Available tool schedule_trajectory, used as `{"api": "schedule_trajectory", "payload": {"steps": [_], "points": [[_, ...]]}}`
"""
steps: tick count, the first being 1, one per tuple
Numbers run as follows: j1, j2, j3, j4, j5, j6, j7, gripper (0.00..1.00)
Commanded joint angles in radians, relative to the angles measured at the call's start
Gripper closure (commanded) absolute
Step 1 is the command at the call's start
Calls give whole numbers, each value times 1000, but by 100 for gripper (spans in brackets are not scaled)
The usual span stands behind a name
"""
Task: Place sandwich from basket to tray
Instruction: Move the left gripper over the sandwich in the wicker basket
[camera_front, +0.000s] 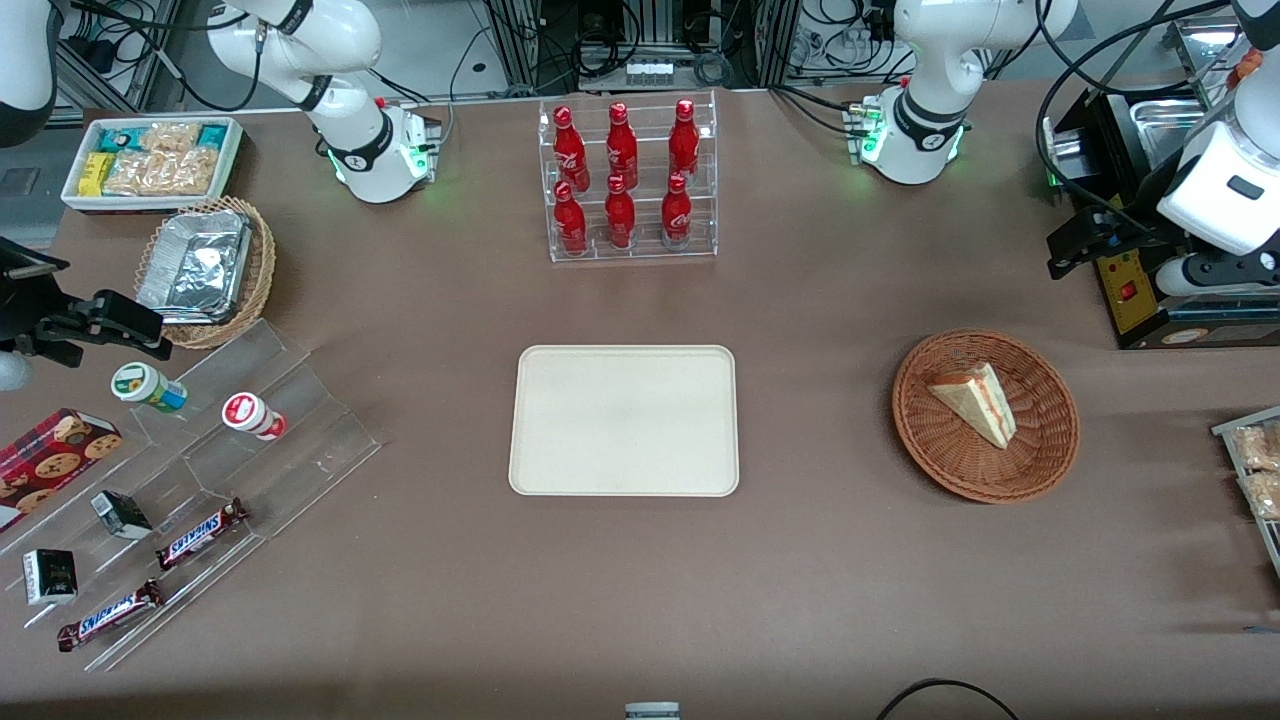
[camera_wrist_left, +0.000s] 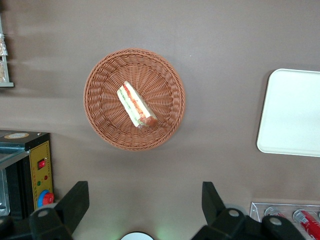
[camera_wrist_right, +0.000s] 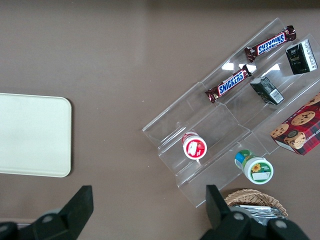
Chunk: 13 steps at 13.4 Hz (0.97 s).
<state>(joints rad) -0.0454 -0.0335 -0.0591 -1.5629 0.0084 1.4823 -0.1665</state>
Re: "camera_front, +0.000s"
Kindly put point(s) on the small grey white device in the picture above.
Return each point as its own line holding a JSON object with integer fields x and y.
{"x": 652, "y": 711}

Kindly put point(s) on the clear acrylic bottle rack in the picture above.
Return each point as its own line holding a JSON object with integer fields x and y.
{"x": 645, "y": 255}

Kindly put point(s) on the grey metal snack tray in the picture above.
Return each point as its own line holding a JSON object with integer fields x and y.
{"x": 1228, "y": 428}

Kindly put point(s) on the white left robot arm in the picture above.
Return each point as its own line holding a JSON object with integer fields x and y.
{"x": 940, "y": 60}

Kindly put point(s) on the clear fried snack bag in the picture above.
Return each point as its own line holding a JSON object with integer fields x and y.
{"x": 1258, "y": 448}
{"x": 1265, "y": 495}

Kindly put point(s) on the black food warmer machine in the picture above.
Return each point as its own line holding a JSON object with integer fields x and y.
{"x": 1125, "y": 300}

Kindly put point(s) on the clear cracker bag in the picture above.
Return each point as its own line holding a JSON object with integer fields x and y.
{"x": 165, "y": 173}
{"x": 170, "y": 136}

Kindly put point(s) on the brown round wicker basket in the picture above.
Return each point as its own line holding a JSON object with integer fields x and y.
{"x": 1040, "y": 450}

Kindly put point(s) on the small black box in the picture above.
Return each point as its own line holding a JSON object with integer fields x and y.
{"x": 50, "y": 577}
{"x": 122, "y": 514}

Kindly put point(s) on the yellow snack pack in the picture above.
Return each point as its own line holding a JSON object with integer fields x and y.
{"x": 95, "y": 174}

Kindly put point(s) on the light woven wicker basket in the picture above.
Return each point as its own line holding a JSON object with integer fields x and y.
{"x": 262, "y": 270}

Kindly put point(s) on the triangular sandwich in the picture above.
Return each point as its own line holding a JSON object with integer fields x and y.
{"x": 975, "y": 402}

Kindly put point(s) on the steel warmer pan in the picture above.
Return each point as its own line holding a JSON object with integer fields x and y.
{"x": 1165, "y": 125}

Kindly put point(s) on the silver foil container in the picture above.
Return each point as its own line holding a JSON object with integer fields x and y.
{"x": 195, "y": 265}

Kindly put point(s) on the cream rectangular tray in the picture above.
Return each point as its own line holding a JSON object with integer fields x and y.
{"x": 620, "y": 425}

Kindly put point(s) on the teal snack pack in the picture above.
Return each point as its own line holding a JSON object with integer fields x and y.
{"x": 213, "y": 136}
{"x": 122, "y": 138}

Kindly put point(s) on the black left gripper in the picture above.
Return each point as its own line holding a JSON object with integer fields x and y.
{"x": 1131, "y": 221}

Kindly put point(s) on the red plaid cookie box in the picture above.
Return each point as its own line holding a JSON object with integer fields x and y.
{"x": 50, "y": 460}

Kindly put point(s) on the clear acrylic stepped shelf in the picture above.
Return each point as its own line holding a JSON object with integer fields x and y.
{"x": 300, "y": 450}

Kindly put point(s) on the green label yogurt cup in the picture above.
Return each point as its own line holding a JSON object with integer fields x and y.
{"x": 145, "y": 386}

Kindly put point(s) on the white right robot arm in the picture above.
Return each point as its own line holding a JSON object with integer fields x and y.
{"x": 330, "y": 40}

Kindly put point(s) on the red label yogurt cup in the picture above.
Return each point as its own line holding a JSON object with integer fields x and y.
{"x": 250, "y": 414}

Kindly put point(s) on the red cola bottle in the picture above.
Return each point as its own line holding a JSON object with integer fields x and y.
{"x": 570, "y": 222}
{"x": 620, "y": 217}
{"x": 677, "y": 213}
{"x": 684, "y": 142}
{"x": 621, "y": 148}
{"x": 568, "y": 150}

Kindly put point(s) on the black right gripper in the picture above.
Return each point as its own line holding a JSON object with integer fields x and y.
{"x": 22, "y": 312}

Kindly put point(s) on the white power strip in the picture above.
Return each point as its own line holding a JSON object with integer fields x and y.
{"x": 648, "y": 70}

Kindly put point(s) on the brown snickers bar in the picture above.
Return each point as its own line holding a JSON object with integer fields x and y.
{"x": 200, "y": 533}
{"x": 110, "y": 615}

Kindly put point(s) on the white rectangular snack bin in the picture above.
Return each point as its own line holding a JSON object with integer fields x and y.
{"x": 232, "y": 150}

